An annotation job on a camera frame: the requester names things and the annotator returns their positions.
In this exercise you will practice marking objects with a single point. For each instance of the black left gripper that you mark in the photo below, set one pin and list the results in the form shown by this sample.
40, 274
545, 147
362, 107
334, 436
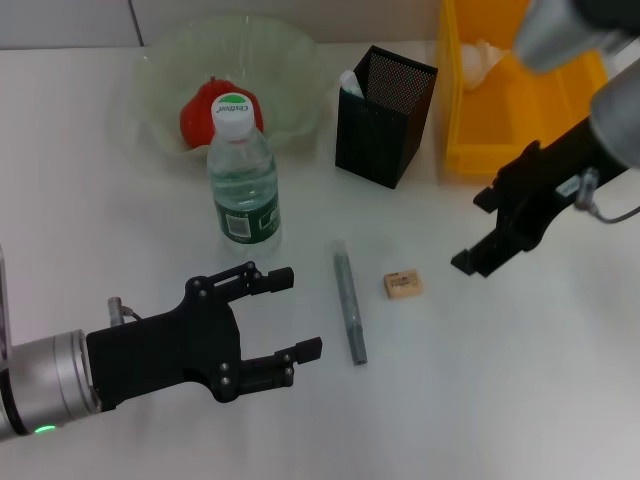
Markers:
160, 350

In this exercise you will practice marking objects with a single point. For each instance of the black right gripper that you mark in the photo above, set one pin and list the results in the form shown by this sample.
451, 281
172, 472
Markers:
550, 185

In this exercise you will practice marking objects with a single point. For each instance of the grey pen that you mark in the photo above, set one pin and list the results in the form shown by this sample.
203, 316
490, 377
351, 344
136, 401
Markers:
350, 305

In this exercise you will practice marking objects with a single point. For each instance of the beige eraser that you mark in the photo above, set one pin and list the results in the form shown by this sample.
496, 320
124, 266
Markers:
404, 284

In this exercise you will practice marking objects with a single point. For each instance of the clear green-label water bottle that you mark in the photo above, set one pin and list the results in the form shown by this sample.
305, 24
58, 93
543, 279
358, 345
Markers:
242, 190

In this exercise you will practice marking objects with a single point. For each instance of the green utility knife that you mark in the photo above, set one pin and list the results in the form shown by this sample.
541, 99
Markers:
352, 84

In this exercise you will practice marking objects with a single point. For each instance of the red tomato-like fruit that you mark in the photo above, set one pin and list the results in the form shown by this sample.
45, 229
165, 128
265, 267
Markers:
197, 120

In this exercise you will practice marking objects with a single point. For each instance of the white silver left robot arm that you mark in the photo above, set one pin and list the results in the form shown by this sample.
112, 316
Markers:
45, 380

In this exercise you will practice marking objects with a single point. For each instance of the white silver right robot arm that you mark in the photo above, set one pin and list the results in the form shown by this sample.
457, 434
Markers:
620, 120

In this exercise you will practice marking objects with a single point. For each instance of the black mesh pen holder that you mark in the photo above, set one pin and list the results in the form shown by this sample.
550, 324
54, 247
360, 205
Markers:
375, 145

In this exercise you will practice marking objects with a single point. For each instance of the translucent wavy fruit plate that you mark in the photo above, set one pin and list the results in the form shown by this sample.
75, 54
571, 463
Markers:
290, 65

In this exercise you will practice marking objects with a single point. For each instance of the yellow plastic bin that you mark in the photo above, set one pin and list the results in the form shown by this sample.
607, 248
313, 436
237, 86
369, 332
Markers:
530, 115

